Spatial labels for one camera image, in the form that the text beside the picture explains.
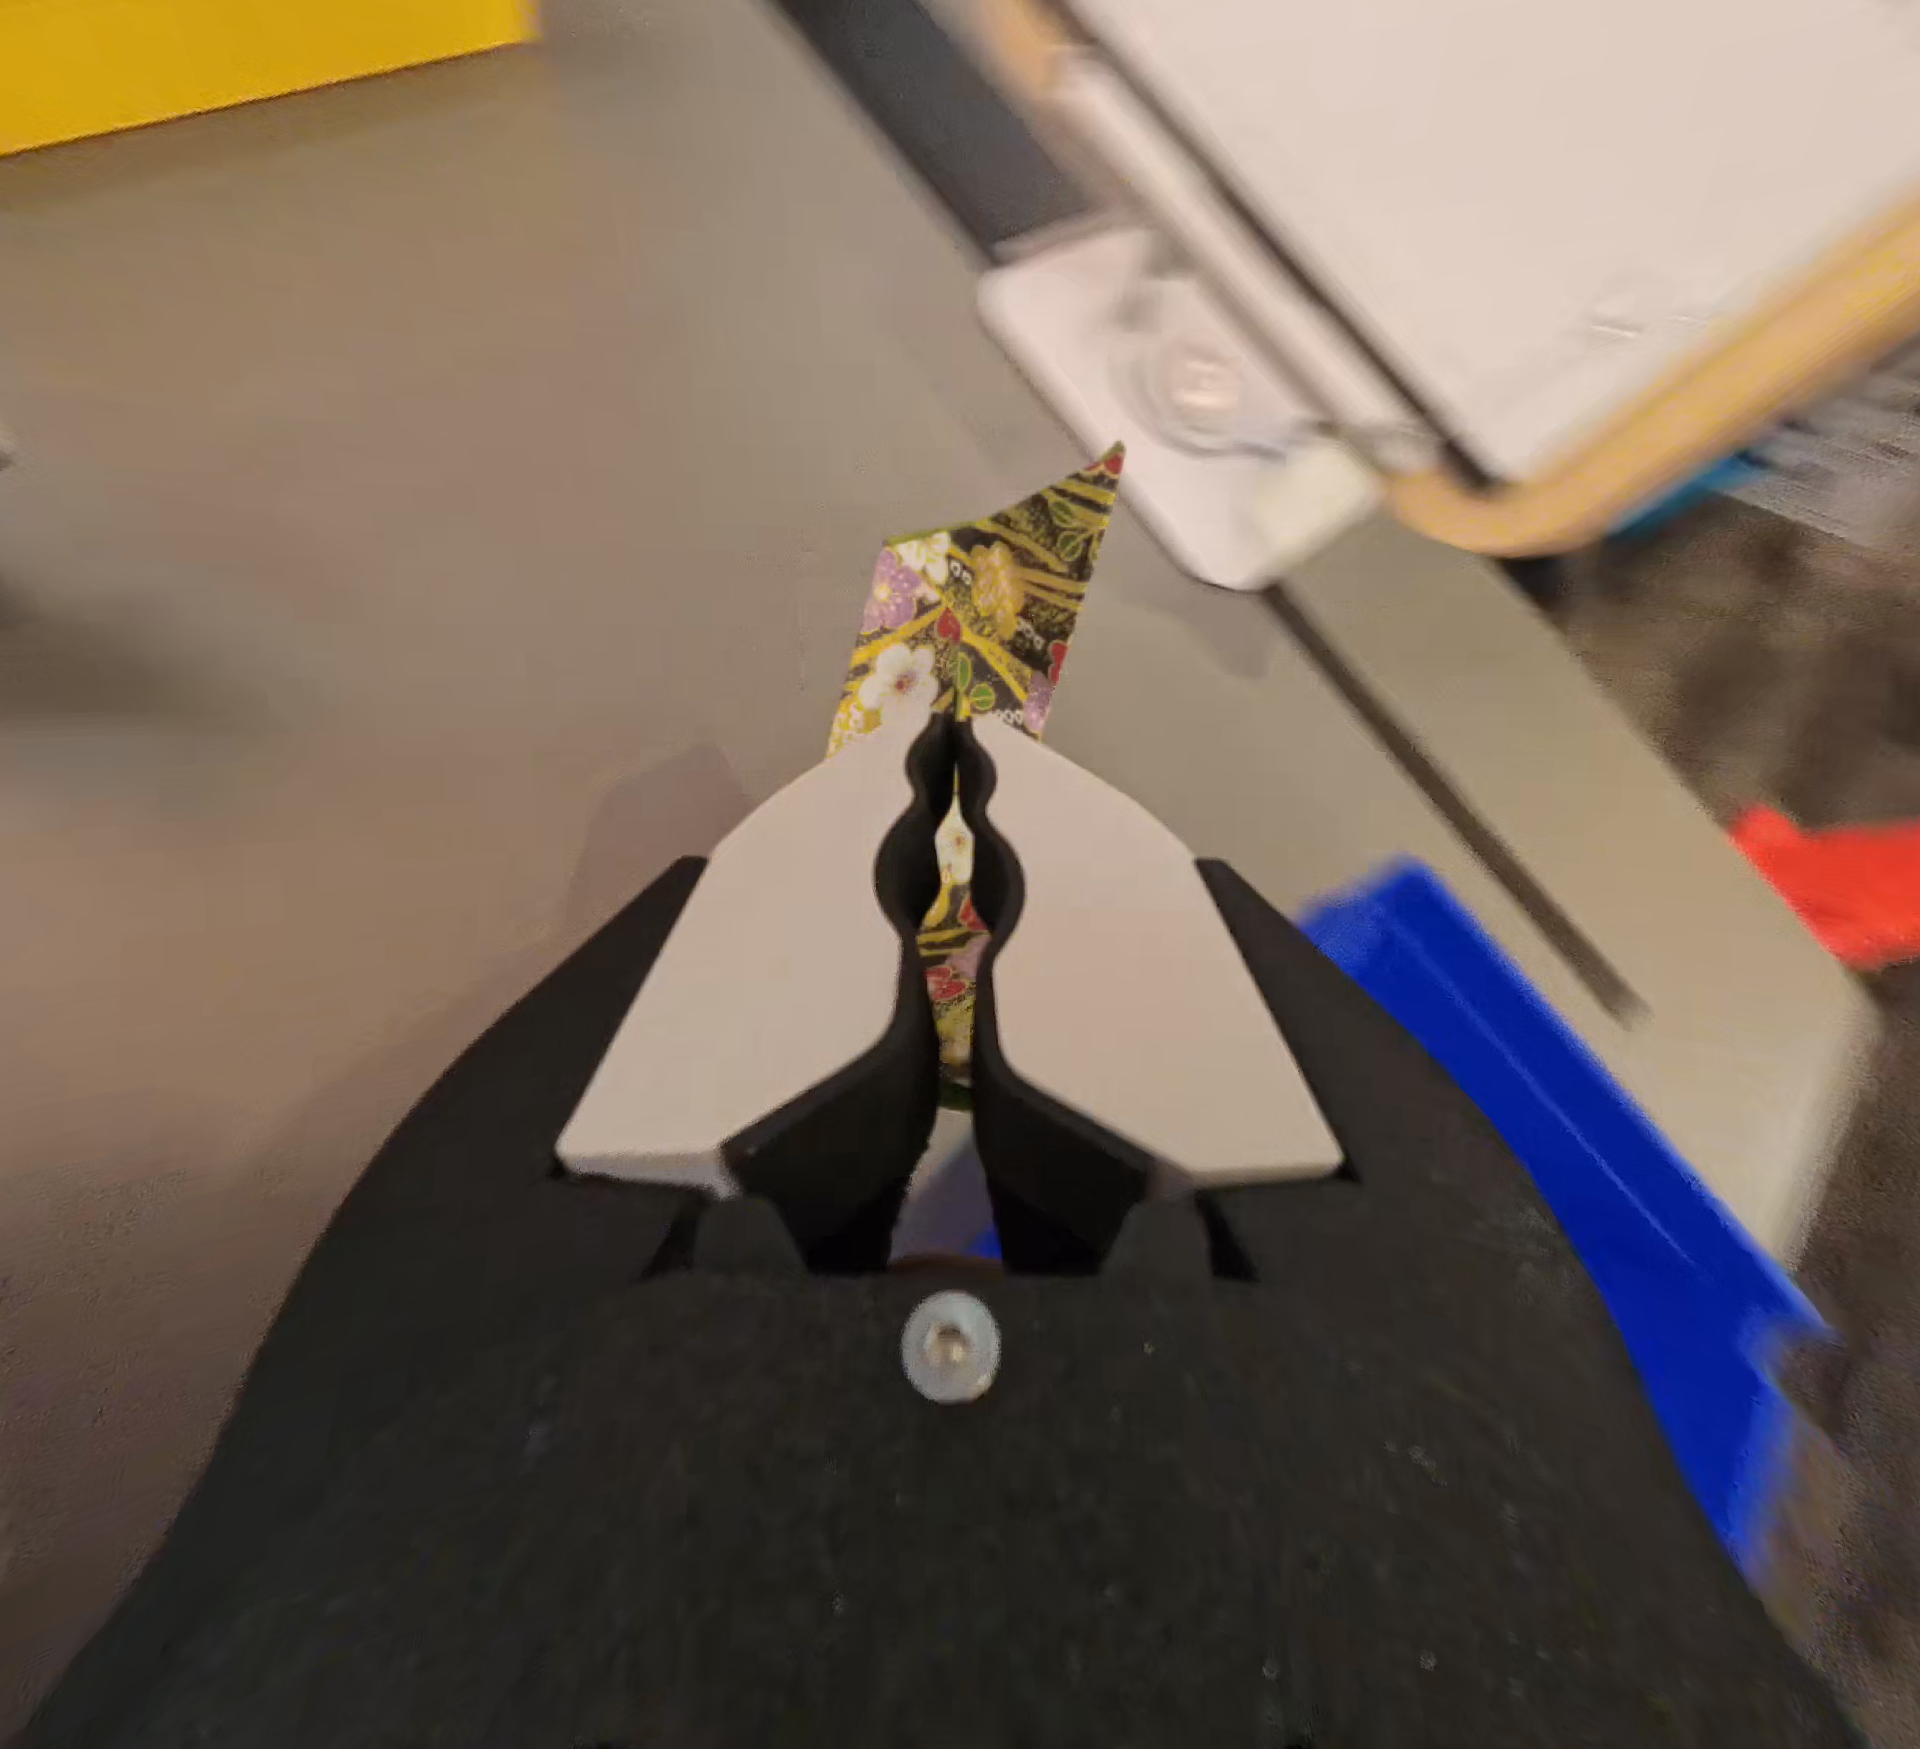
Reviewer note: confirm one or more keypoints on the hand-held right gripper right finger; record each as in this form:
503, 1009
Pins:
1139, 1015

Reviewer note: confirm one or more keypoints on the red object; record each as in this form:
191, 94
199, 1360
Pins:
1845, 881

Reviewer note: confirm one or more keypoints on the blue plastic bin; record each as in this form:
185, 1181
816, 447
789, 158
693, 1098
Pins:
1575, 1134

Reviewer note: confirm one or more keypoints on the green floral origami paper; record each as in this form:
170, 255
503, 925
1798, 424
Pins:
976, 608

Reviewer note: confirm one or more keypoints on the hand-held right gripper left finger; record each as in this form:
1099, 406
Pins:
765, 1015

